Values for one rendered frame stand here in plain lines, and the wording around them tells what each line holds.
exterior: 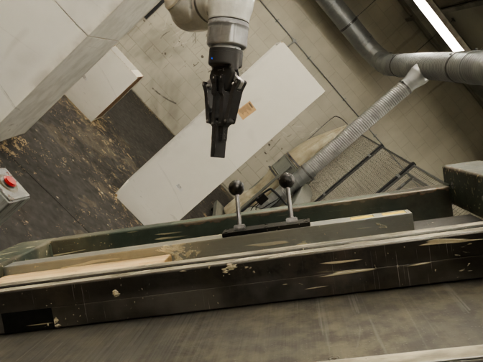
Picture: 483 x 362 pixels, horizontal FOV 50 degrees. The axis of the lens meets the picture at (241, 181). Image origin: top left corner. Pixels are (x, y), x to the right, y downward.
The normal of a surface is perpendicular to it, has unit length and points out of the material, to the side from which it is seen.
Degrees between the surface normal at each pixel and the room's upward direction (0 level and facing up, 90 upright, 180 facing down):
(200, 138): 90
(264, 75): 90
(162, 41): 90
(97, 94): 90
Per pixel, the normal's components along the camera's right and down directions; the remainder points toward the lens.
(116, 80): 0.02, 0.22
